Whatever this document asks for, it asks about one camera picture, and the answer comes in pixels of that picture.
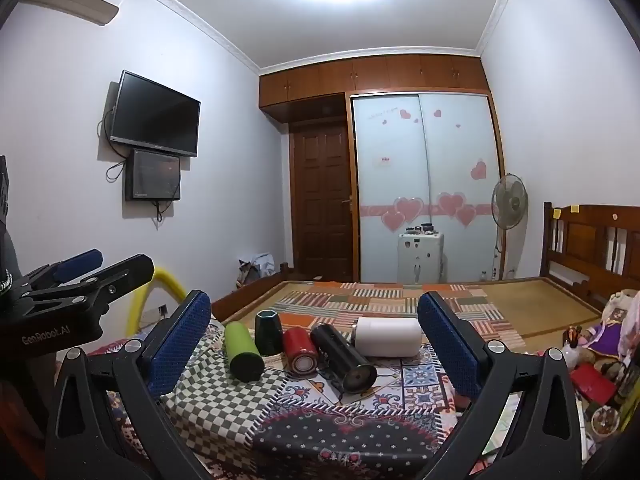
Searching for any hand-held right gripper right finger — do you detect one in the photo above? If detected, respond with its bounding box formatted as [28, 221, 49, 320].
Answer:
[416, 290, 586, 480]

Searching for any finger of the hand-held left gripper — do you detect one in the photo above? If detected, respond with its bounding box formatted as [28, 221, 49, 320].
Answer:
[22, 254, 156, 333]
[22, 249, 104, 292]

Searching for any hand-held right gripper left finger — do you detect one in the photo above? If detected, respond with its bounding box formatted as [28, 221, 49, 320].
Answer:
[45, 289, 213, 480]

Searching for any dark green faceted cup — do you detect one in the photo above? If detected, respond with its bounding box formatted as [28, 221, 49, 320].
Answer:
[254, 310, 285, 357]

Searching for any yellow foam tube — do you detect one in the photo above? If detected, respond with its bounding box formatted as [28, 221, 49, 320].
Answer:
[126, 267, 188, 336]

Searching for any striped patchwork blanket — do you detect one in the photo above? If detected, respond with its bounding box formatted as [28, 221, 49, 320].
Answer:
[260, 281, 506, 358]

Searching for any checkered patchwork cloth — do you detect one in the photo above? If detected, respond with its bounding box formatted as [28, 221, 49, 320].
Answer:
[97, 317, 526, 480]

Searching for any small white cabinet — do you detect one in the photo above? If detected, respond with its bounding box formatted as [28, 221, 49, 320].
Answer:
[397, 232, 445, 285]

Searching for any woven bed mat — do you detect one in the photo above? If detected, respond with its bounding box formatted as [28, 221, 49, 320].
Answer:
[220, 277, 601, 356]

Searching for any grey bag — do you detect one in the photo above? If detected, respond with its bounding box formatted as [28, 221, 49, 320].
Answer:
[237, 254, 276, 288]

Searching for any black cylindrical flask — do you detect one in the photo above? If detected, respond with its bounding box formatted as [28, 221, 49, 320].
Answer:
[310, 323, 378, 395]

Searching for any red can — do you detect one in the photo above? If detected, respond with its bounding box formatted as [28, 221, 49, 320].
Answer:
[282, 326, 319, 376]

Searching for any red box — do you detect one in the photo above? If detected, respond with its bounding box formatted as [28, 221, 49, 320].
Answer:
[570, 364, 616, 403]

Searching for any standing fan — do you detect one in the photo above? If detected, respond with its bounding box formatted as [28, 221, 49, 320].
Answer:
[491, 174, 529, 281]

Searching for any purple doll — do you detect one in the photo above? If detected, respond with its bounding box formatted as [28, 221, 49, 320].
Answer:
[590, 290, 640, 363]

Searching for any wooden bed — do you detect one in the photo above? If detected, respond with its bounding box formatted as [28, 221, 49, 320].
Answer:
[212, 202, 640, 356]

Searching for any glass jar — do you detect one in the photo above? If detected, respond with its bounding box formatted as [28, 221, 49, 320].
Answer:
[591, 406, 622, 437]

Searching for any brown wooden door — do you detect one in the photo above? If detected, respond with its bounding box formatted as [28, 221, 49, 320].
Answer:
[289, 120, 355, 281]

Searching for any wooden wardrobe with heart stickers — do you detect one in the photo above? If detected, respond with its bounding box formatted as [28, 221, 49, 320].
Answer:
[258, 54, 507, 285]

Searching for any white air conditioner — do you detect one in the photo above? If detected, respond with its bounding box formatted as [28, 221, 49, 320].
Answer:
[25, 0, 135, 26]

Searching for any black television cable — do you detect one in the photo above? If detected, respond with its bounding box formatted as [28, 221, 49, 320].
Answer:
[102, 107, 127, 182]

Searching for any small black wall monitor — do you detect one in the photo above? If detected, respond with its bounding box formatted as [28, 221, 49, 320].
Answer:
[125, 149, 182, 202]

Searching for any black wall television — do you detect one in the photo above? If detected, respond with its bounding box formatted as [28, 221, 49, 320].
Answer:
[109, 71, 202, 157]

